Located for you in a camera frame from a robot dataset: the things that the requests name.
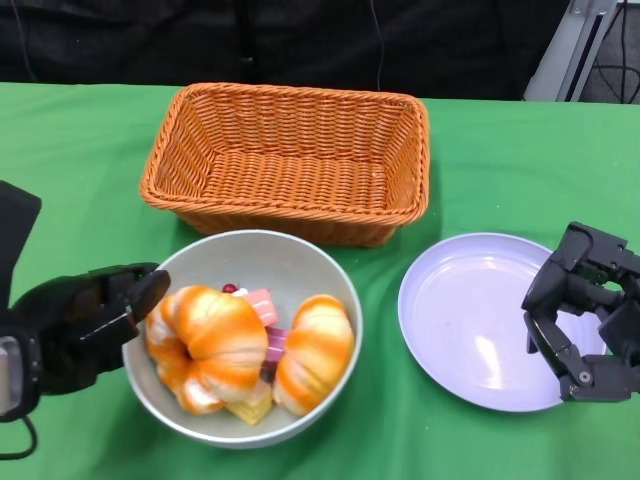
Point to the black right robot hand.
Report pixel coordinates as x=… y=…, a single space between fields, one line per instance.
x=585 y=370

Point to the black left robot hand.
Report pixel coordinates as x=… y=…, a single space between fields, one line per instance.
x=70 y=330

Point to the orange striped bread roll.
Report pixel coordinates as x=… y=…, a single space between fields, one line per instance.
x=215 y=330
x=315 y=350

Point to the pale green bowl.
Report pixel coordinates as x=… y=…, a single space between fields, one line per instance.
x=300 y=265

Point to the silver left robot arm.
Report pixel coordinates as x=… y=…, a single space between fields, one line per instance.
x=7 y=370

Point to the lavender plate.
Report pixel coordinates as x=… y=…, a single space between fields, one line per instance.
x=465 y=310

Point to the light pink cake slice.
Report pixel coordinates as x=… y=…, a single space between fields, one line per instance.
x=262 y=307

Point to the yellow cake slice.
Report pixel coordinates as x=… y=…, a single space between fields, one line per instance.
x=250 y=411

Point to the magenta layered cake slice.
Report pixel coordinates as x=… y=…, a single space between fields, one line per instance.
x=276 y=347

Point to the orange wicker basket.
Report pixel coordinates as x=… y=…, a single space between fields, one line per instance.
x=300 y=135

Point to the black backdrop cloth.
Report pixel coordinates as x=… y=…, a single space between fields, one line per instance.
x=150 y=40

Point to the grey metal stand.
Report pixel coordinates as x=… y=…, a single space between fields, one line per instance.
x=575 y=50

